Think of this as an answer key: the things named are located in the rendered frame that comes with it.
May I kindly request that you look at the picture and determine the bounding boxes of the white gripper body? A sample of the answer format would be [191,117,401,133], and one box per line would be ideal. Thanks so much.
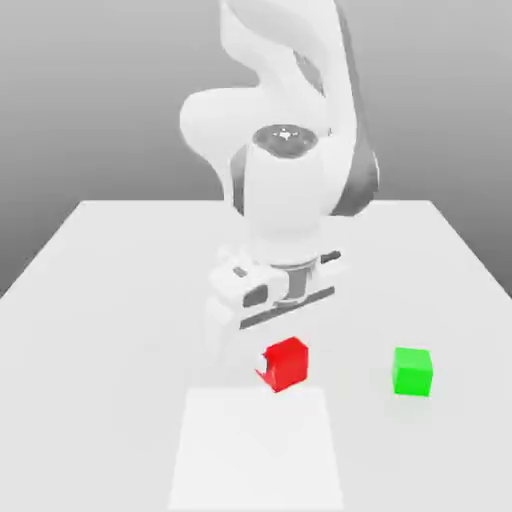
[238,285,341,350]

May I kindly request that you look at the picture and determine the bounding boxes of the small red cube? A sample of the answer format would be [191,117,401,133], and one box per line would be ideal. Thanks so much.
[254,335,310,394]

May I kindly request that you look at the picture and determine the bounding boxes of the small green cube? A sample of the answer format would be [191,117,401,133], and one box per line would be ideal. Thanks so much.
[392,346,434,398]

